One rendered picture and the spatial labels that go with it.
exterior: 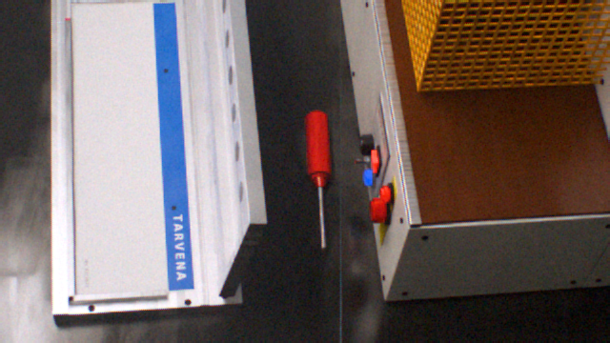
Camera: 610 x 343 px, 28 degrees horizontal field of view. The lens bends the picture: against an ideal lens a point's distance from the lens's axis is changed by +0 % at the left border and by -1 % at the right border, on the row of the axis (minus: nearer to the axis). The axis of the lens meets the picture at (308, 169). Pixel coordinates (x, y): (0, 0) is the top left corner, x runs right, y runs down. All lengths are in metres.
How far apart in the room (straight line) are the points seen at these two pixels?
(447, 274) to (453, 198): 0.13
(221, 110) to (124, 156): 0.13
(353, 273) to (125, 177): 0.29
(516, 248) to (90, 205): 0.48
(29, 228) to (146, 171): 0.15
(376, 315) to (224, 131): 0.27
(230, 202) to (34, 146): 0.28
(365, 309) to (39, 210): 0.39
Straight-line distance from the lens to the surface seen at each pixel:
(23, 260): 1.43
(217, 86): 1.43
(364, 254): 1.43
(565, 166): 1.31
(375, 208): 1.33
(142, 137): 1.47
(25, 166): 1.49
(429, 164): 1.27
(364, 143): 1.39
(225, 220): 1.34
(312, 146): 1.47
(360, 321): 1.40
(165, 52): 1.54
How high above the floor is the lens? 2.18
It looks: 60 degrees down
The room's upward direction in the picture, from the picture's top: 9 degrees clockwise
